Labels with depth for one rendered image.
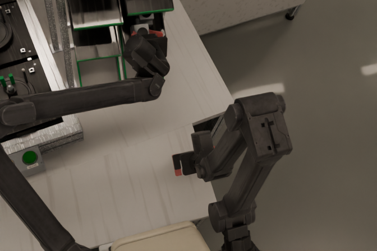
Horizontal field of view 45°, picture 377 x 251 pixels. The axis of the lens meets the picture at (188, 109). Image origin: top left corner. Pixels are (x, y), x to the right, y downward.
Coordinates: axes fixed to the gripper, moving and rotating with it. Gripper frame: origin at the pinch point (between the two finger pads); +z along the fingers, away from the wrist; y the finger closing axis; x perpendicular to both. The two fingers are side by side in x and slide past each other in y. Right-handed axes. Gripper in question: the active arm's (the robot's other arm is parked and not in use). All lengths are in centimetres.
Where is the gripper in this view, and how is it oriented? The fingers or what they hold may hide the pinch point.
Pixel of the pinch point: (141, 33)
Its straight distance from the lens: 136.5
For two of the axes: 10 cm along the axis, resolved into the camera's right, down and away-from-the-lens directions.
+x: -0.7, 7.9, 6.1
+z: -3.1, -6.0, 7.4
